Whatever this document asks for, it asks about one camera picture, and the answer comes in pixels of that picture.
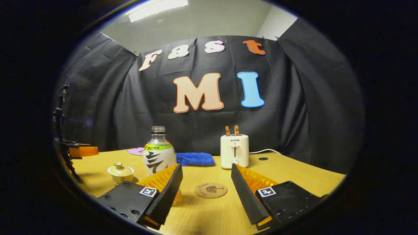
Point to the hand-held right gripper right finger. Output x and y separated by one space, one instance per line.
246 195

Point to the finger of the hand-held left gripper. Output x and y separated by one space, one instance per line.
83 152

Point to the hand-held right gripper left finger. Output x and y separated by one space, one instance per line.
166 195

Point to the round wooden coaster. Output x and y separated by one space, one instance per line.
210 190

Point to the white label water bottle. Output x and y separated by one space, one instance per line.
159 156

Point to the cream teacup lid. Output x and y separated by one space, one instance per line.
120 169

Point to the white toaster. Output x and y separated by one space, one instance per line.
234 153

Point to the blue towel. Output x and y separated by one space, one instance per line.
195 159

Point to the purple paper cutout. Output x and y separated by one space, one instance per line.
135 151

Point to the toast slice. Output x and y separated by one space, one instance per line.
227 131
236 130

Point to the ceiling light panel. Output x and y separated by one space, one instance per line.
156 9

